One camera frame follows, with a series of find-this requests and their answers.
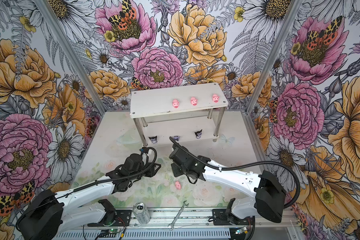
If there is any silver drink can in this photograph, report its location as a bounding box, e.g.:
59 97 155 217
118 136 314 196
133 202 151 225

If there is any silver wrench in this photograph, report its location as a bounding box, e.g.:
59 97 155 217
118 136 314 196
168 201 189 231

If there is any green circuit board right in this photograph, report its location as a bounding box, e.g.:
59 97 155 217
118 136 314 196
235 227 248 235

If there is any black corrugated cable right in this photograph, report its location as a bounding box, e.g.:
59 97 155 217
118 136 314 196
168 136 301 209

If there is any black purple kuromi toy back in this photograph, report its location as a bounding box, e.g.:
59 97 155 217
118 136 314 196
195 130 203 139

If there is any green circuit board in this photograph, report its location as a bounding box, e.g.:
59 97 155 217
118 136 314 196
235 227 248 235
100 229 125 239

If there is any white two-tier shelf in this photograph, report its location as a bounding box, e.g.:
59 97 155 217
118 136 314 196
130 83 228 147

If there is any black white kuromi toy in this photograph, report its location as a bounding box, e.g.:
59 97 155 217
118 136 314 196
149 136 158 145

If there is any green circuit board left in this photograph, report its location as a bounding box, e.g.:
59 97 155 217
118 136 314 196
100 229 125 239

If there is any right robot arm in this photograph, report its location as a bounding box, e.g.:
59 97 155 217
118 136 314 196
169 144 286 225

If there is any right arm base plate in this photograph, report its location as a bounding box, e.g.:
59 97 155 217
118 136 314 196
208 209 254 226

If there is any aluminium front rail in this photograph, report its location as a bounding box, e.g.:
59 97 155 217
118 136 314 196
57 207 299 234

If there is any pink pig toy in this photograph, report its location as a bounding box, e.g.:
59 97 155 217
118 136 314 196
172 99 180 109
212 94 220 103
175 181 182 190
190 97 198 106

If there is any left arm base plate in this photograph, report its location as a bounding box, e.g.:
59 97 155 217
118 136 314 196
87 210 132 227

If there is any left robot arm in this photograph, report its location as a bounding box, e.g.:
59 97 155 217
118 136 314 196
16 147 161 240

